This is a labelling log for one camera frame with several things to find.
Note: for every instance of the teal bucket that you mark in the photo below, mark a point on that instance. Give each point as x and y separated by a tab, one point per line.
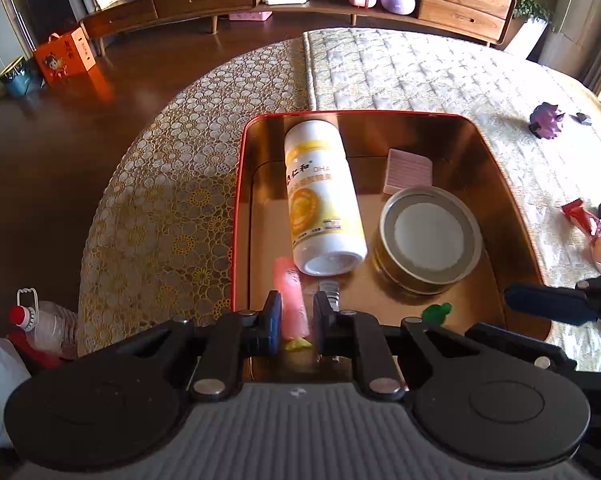
18	77

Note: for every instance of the purple toy figure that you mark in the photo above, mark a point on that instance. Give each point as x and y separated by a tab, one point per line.
547	120

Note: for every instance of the small dark clip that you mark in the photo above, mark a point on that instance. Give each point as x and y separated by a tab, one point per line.
580	119

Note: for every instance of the orange gift box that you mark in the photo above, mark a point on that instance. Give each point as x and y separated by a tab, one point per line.
63	57

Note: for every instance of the round gold tin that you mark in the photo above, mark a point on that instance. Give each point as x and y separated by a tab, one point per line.
428	235

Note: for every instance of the pink tube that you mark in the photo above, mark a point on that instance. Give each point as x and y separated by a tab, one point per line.
291	295

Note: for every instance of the red tin box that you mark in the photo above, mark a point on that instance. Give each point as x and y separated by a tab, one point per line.
365	240

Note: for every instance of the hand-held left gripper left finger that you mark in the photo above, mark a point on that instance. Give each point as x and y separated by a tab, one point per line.
273	317

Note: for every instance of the lace tablecloth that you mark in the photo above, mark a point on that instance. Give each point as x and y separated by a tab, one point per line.
170	185

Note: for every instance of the pink pad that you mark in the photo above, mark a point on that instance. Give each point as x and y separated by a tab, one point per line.
408	170

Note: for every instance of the small green cap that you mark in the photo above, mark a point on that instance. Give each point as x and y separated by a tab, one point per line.
435	312

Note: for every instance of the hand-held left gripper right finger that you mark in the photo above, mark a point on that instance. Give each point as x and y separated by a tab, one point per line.
322	320

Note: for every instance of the standing air conditioner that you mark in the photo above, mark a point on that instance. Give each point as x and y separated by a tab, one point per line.
575	5

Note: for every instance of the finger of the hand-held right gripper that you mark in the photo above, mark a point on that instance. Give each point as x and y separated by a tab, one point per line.
550	302
520	346

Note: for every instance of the red packet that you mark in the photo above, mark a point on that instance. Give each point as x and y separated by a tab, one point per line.
578	212

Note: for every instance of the white planter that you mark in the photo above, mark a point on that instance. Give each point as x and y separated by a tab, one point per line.
525	35

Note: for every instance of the white bottle with yellow label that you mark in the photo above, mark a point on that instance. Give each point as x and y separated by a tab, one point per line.
320	195

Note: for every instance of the metal nail clipper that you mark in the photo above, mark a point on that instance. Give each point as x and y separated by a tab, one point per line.
330	292

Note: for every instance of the small yellow item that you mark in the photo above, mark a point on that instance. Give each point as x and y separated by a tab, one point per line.
298	345

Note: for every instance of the quilted mat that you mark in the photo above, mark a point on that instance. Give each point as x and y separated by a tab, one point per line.
430	75

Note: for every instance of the plastic bottle with red cap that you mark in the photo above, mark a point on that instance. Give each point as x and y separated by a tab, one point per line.
50	327

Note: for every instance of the black fridge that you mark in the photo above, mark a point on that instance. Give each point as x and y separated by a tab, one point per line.
50	0

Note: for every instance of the flat pink box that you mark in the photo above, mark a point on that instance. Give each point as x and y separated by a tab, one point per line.
250	15

